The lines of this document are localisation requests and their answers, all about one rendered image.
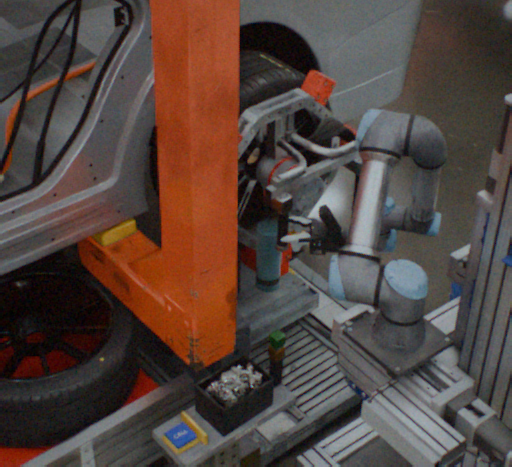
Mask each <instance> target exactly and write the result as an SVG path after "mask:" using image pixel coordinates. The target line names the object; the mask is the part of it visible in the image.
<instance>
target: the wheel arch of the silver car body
mask: <svg viewBox="0 0 512 467"><path fill-rule="evenodd" d="M242 50H254V51H260V52H265V53H267V54H270V55H272V56H274V57H275V58H278V59H280V61H282V62H283V63H285V64H287V65H288V66H290V67H293V68H295V69H296V70H298V71H300V72H302V73H303V74H305V76H307V74H309V72H310V70H311V69H313V70H315V71H318V72H320V73H322V74H324V70H322V67H321V64H320V61H319V57H318V55H317V53H316V51H315V49H314V47H313V46H312V43H311V42H310V41H309V39H308V38H306V37H305V36H304V35H303V34H302V33H301V32H300V31H298V29H297V28H295V27H294V26H291V25H289V24H287V23H284V22H281V21H276V20H255V21H250V22H245V23H242V24H239V51H242ZM155 123H156V118H155V121H154V124H152V127H151V130H150V134H149V138H148V142H147V147H146V152H145V159H144V167H143V193H144V199H145V205H146V209H147V212H148V211H149V208H148V204H147V199H146V193H145V163H146V156H147V149H148V146H151V143H152V138H154V126H155Z"/></svg>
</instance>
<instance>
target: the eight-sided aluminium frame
mask: <svg viewBox="0 0 512 467"><path fill-rule="evenodd" d="M303 108H304V109H305V110H306V111H309V112H310V113H311V114H312V115H314V116H315V117H316V118H317V119H319V120H320V121H322V120H323V119H325V118H327V117H333V118H335V119H337V120H340V121H342V120H341V119H338V117H337V116H335V115H334V114H332V113H331V112H330V111H329V110H327V109H326V108H325V107H323V105H322V104H320V103H318V102H316V101H315V98H314V97H312V96H311V95H309V94H306V93H305V92H303V91H301V89H300V88H296V89H291V91H290V92H288V93H286V94H283V95H281V96H278V97H275V98H272V99H270V100H267V101H265V102H261V103H259V104H256V105H254V107H253V105H252V107H251V108H249V109H247V110H245V111H244V112H243V114H241V115H240V118H239V120H238V133H239V134H241V135H242V136H243V139H242V140H241V142H240V143H239V145H238V160H239V158H240V157H241V155H242V154H243V151H244V150H245V148H247V147H248V145H249V144H250V142H251V141H252V139H253V138H254V136H255V134H256V133H257V131H258V130H259V128H260V127H261V126H263V125H266V124H268V123H270V122H273V120H274V119H276V118H279V117H283V116H286V115H288V113H291V112H296V111H298V110H301V109H303ZM319 144H320V146H321V147H325V148H336V147H340V138H338V136H334V138H332V139H330V140H327V141H325V142H321V143H319ZM328 158H330V157H327V156H321V155H319V158H318V163H319V162H321V161H323V160H326V159H328ZM337 170H338V167H337V168H335V170H333V171H331V172H328V173H326V174H323V175H321V176H319V177H320V178H321V179H322V181H323V193H325V192H326V190H327V189H328V187H329V186H330V183H331V182H332V181H333V180H334V178H335V176H336V174H337ZM323 193H322V195H323ZM322 195H321V196H322ZM316 205H317V204H316ZM316 205H315V206H316ZM315 206H314V207H313V208H311V209H310V210H306V211H300V210H298V209H297V208H295V207H294V206H292V209H291V210H289V218H294V217H300V218H301V217H306V218H307V217H308V215H310V214H311V212H312V211H313V209H314V208H315ZM294 229H295V228H294V224H292V223H289V226H288V233H289V231H291V230H294ZM256 233H257V230H256V227H254V228H252V229H250V230H245V229H243V228H241V227H239V226H238V225H237V241H238V242H240V243H242V244H244V245H247V246H249V247H250V249H253V250H256Z"/></svg>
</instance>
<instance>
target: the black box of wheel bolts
mask: <svg viewBox="0 0 512 467"><path fill-rule="evenodd" d="M273 381H274V378H272V377H271V376H270V375H269V374H268V372H266V371H265V370H264V369H263V368H260V367H259V366H258V365H257V364H256V363H254V362H253V361H252V360H251V359H250V357H248V356H247V355H245V354H242V355H241V356H239V357H238V359H236V360H234V361H233V362H230V363H228V364H227V365H225V366H223V367H222V368H220V369H219V370H217V371H214V372H213V374H211V375H209V376H208V377H206V378H205V379H203V380H201V381H199V382H197V383H195V384H194V387H195V411H196V412H197V413H198V414H199V415H201V416H202V417H203V419H204V420H205V421H207V422H208V423H209V424H210V425H211V426H212V427H213V428H214V429H215V430H217V431H218V432H219V434H221V435H222V436H223V437H225V436H227V435H228V434H230V432H232V431H234V430H235V429H237V428H239V427H240V426H242V425H243V424H245V423H247V422H249V421H250V420H252V419H253V417H255V416H256V415H258V414H259V413H261V412H263V411H265V410H266V409H268V408H269V407H271V406H272V402H273Z"/></svg>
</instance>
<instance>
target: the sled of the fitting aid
mask: <svg viewBox="0 0 512 467"><path fill-rule="evenodd" d="M288 271H290V272H291V273H292V274H295V272H294V271H292V270H291V269H288ZM295 275H296V274H295ZM296 276H297V275H296ZM297 277H298V278H300V277H299V276H297ZM300 279H301V278H300ZM301 281H302V282H304V281H303V279H301ZM304 283H305V282H304ZM318 306H319V292H318V291H317V290H315V289H314V288H313V287H311V286H310V285H308V284H306V283H305V292H303V293H301V294H299V295H298V297H296V298H294V299H291V300H289V301H288V302H286V303H284V304H282V305H280V306H277V307H276V308H274V309H272V310H270V312H268V313H267V314H265V315H263V316H260V317H258V318H257V319H255V320H253V321H251V322H250V323H251V325H252V329H251V336H252V339H251V346H252V345H254V344H256V342H257V341H259V340H261V339H264V338H265V337H267V336H269V334H270V333H272V332H274V331H276V330H280V329H282V328H284V326H286V325H287V324H289V323H291V322H294V321H296V320H297V319H299V318H301V317H303V316H304V315H306V314H308V313H311V312H312V310H314V309H316V308H317V307H318Z"/></svg>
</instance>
